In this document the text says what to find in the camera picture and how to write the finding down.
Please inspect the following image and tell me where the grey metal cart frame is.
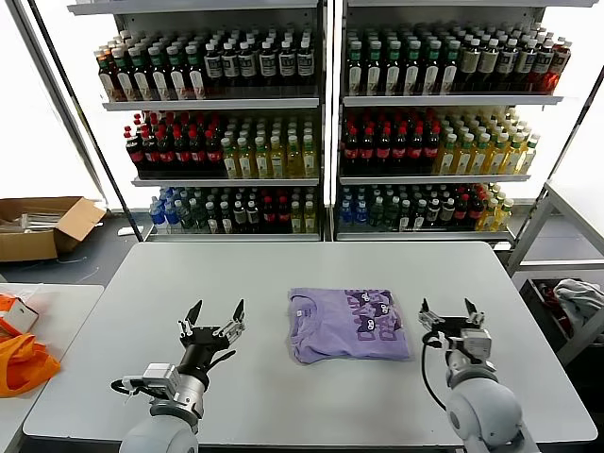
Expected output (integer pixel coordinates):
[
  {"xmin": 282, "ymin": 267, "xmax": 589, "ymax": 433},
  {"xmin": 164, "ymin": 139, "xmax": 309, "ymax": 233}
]
[{"xmin": 507, "ymin": 178, "xmax": 604, "ymax": 365}]

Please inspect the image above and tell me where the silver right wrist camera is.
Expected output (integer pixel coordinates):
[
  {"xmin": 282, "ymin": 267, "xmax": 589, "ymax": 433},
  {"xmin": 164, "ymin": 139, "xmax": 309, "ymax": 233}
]
[{"xmin": 460, "ymin": 328, "xmax": 493, "ymax": 365}]

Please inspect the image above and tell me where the black-white label dark bottle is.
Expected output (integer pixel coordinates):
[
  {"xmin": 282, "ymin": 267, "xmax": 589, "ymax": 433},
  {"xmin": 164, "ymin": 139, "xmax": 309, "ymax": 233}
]
[
  {"xmin": 277, "ymin": 40, "xmax": 297, "ymax": 98},
  {"xmin": 532, "ymin": 40, "xmax": 556, "ymax": 93},
  {"xmin": 296, "ymin": 40, "xmax": 316, "ymax": 98},
  {"xmin": 497, "ymin": 38, "xmax": 519, "ymax": 93},
  {"xmin": 221, "ymin": 42, "xmax": 241, "ymax": 98},
  {"xmin": 515, "ymin": 39, "xmax": 538, "ymax": 93},
  {"xmin": 204, "ymin": 42, "xmax": 224, "ymax": 98},
  {"xmin": 238, "ymin": 41, "xmax": 258, "ymax": 98},
  {"xmin": 259, "ymin": 41, "xmax": 278, "ymax": 98}
]

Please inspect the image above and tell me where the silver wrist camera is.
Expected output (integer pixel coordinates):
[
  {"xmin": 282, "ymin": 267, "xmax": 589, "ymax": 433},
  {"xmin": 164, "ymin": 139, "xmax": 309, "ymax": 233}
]
[
  {"xmin": 141, "ymin": 361, "xmax": 181, "ymax": 396},
  {"xmin": 460, "ymin": 328, "xmax": 493, "ymax": 365}
]

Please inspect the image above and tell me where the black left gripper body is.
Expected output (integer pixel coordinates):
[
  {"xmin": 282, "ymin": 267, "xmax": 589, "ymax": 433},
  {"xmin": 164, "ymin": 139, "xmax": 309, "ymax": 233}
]
[{"xmin": 181, "ymin": 327, "xmax": 230, "ymax": 374}]

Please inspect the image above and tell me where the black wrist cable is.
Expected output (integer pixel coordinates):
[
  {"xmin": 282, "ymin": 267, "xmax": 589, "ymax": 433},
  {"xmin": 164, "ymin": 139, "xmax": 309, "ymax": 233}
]
[
  {"xmin": 110, "ymin": 377, "xmax": 145, "ymax": 400},
  {"xmin": 420, "ymin": 329, "xmax": 453, "ymax": 416}
]

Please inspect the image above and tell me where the grey metal shelving unit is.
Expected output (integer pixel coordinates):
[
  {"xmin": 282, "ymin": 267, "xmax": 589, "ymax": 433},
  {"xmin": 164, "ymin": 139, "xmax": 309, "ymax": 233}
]
[
  {"xmin": 65, "ymin": 0, "xmax": 332, "ymax": 243},
  {"xmin": 329, "ymin": 0, "xmax": 603, "ymax": 251}
]

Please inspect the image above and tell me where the beige label dark bottle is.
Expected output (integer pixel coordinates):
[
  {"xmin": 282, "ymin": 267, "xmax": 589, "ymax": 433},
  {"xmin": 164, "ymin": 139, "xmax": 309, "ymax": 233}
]
[
  {"xmin": 460, "ymin": 39, "xmax": 481, "ymax": 93},
  {"xmin": 478, "ymin": 38, "xmax": 500, "ymax": 93}
]

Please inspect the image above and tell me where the open cardboard box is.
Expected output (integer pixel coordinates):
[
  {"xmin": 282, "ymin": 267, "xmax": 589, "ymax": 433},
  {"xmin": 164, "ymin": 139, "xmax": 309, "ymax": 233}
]
[{"xmin": 0, "ymin": 195, "xmax": 108, "ymax": 263}]

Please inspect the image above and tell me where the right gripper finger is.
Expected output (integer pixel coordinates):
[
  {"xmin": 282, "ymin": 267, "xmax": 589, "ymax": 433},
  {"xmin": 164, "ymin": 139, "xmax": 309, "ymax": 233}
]
[
  {"xmin": 417, "ymin": 297, "xmax": 445, "ymax": 327},
  {"xmin": 462, "ymin": 297, "xmax": 486, "ymax": 330}
]

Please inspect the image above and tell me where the white side table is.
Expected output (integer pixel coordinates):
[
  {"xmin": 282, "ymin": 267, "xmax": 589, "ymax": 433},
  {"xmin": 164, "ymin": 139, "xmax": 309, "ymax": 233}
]
[{"xmin": 0, "ymin": 282, "xmax": 106, "ymax": 453}]

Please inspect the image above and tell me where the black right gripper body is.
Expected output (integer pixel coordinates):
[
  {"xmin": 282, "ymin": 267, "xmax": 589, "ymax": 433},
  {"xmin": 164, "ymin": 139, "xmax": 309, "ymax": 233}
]
[{"xmin": 431, "ymin": 317, "xmax": 472, "ymax": 341}]

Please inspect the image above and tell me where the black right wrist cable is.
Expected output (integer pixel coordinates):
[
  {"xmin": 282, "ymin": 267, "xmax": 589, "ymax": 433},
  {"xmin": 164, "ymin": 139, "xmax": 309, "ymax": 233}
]
[{"xmin": 420, "ymin": 329, "xmax": 453, "ymax": 416}]

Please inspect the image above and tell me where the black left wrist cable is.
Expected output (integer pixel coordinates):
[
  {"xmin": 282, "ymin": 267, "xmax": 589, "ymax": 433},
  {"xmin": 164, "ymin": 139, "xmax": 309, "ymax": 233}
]
[{"xmin": 110, "ymin": 377, "xmax": 145, "ymax": 400}]

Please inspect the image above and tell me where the white and orange box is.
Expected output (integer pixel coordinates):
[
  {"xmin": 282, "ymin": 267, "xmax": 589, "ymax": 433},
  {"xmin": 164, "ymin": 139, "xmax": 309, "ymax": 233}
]
[{"xmin": 0, "ymin": 292, "xmax": 41, "ymax": 337}]

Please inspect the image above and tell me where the bundle of white strips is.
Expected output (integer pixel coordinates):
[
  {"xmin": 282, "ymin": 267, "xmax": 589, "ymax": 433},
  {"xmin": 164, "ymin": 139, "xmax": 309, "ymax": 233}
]
[{"xmin": 0, "ymin": 210, "xmax": 65, "ymax": 233}]

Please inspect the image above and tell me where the grey crumpled cloth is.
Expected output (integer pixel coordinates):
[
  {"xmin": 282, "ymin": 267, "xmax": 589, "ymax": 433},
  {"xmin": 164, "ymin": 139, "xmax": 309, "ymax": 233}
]
[{"xmin": 552, "ymin": 277, "xmax": 604, "ymax": 331}]

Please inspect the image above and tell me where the red tea bottle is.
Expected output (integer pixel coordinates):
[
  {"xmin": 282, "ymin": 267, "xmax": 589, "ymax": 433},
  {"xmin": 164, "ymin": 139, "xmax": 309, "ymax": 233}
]
[
  {"xmin": 546, "ymin": 40, "xmax": 573, "ymax": 94},
  {"xmin": 97, "ymin": 48, "xmax": 118, "ymax": 101}
]

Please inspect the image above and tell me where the grey window frame pillar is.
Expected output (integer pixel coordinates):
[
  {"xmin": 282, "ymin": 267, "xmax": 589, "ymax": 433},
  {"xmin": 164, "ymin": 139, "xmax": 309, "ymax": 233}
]
[{"xmin": 8, "ymin": 0, "xmax": 110, "ymax": 209}]

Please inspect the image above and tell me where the black window frame pole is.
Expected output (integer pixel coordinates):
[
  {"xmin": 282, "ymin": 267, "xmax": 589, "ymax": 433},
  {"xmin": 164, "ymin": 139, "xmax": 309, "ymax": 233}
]
[
  {"xmin": 27, "ymin": 0, "xmax": 145, "ymax": 242},
  {"xmin": 512, "ymin": 63, "xmax": 604, "ymax": 251}
]

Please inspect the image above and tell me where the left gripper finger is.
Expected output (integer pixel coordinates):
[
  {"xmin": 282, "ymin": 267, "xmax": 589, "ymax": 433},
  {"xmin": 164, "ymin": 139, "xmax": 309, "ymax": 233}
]
[
  {"xmin": 177, "ymin": 298, "xmax": 204, "ymax": 340},
  {"xmin": 218, "ymin": 297, "xmax": 247, "ymax": 344}
]

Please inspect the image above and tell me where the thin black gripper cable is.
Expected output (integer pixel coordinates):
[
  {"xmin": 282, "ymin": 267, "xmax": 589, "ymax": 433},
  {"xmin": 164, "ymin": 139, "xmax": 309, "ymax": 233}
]
[{"xmin": 206, "ymin": 348, "xmax": 237, "ymax": 375}]

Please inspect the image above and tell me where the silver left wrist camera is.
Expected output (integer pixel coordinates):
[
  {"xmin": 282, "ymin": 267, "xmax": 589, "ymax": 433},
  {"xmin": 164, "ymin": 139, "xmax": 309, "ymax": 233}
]
[{"xmin": 141, "ymin": 361, "xmax": 181, "ymax": 396}]

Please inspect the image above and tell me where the orange fabric bag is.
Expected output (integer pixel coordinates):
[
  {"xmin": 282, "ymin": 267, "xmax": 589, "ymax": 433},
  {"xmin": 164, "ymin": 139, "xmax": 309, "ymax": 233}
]
[{"xmin": 0, "ymin": 332, "xmax": 62, "ymax": 398}]

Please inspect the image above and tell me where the purple printed T-shirt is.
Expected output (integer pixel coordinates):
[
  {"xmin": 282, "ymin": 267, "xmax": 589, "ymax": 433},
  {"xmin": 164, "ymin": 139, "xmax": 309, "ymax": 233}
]
[{"xmin": 287, "ymin": 287, "xmax": 411, "ymax": 365}]

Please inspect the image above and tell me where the black storage bin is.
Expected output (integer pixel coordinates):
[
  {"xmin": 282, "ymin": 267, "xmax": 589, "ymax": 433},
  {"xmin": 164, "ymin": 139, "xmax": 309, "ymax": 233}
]
[{"xmin": 521, "ymin": 277, "xmax": 575, "ymax": 351}]

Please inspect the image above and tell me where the small red cap cola bottle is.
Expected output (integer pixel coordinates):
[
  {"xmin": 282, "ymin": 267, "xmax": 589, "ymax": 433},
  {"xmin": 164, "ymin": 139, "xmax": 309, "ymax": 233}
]
[
  {"xmin": 468, "ymin": 193, "xmax": 485, "ymax": 231},
  {"xmin": 276, "ymin": 195, "xmax": 292, "ymax": 234},
  {"xmin": 453, "ymin": 193, "xmax": 471, "ymax": 231},
  {"xmin": 261, "ymin": 195, "xmax": 277, "ymax": 234}
]

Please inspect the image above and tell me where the red item in bin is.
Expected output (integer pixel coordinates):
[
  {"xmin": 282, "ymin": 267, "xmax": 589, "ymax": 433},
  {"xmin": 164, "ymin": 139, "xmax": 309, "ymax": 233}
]
[{"xmin": 540, "ymin": 281, "xmax": 562, "ymax": 323}]

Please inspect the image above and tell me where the green label tea bottle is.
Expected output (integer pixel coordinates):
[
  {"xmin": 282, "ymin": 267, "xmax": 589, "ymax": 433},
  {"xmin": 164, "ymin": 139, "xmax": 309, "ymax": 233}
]
[
  {"xmin": 185, "ymin": 44, "xmax": 206, "ymax": 100},
  {"xmin": 112, "ymin": 46, "xmax": 135, "ymax": 101},
  {"xmin": 384, "ymin": 40, "xmax": 403, "ymax": 95},
  {"xmin": 441, "ymin": 39, "xmax": 461, "ymax": 94},
  {"xmin": 423, "ymin": 39, "xmax": 443, "ymax": 94},
  {"xmin": 346, "ymin": 41, "xmax": 365, "ymax": 95},
  {"xmin": 403, "ymin": 40, "xmax": 423, "ymax": 95},
  {"xmin": 129, "ymin": 45, "xmax": 152, "ymax": 101},
  {"xmin": 167, "ymin": 44, "xmax": 188, "ymax": 100},
  {"xmin": 365, "ymin": 41, "xmax": 384, "ymax": 95},
  {"xmin": 147, "ymin": 45, "xmax": 170, "ymax": 101}
]

